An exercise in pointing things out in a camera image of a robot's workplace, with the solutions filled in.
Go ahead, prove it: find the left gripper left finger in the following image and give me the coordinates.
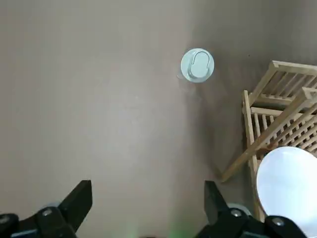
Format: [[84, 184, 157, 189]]
[[0, 179, 93, 238]]

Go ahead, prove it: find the clear bottle with grey lid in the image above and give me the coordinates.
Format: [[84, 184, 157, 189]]
[[177, 48, 215, 85]]

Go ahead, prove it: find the pale plate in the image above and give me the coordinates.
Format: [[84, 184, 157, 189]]
[[256, 146, 317, 238]]

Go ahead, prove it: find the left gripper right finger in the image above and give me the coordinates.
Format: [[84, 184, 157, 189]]
[[198, 180, 310, 238]]

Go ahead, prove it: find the wooden dish rack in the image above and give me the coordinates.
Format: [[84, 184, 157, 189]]
[[220, 60, 317, 224]]

